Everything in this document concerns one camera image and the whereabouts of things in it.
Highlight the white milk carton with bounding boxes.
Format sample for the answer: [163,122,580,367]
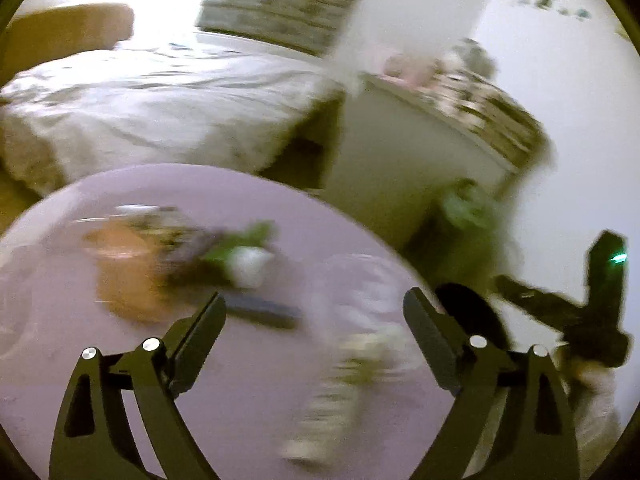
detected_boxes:
[282,332,416,461]

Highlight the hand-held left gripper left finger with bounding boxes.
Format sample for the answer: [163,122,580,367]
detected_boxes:
[48,291,228,480]

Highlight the stack of books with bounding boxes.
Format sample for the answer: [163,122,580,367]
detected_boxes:
[435,70,548,161]

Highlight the tan padded headboard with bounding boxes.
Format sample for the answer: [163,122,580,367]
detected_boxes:
[0,2,136,86]

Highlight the white dresser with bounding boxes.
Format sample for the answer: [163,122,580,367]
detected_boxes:
[325,72,551,251]

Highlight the black chair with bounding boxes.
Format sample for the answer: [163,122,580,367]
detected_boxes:
[434,282,513,356]

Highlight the purple round tablecloth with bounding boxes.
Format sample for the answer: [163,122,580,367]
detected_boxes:
[0,162,466,480]

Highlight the dark flat box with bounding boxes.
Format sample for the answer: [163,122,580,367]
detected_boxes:
[225,295,303,331]

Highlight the floral roman blind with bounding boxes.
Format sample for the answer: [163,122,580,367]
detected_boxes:
[197,0,381,56]

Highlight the plush toys on dresser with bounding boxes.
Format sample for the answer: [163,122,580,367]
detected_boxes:
[445,37,498,78]

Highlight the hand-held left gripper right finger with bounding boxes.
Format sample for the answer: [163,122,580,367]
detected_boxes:
[402,287,581,480]

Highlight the bed with white duvet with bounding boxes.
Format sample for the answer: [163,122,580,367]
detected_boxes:
[0,30,346,196]

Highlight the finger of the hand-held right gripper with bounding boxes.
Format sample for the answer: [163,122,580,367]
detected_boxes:
[492,275,583,331]

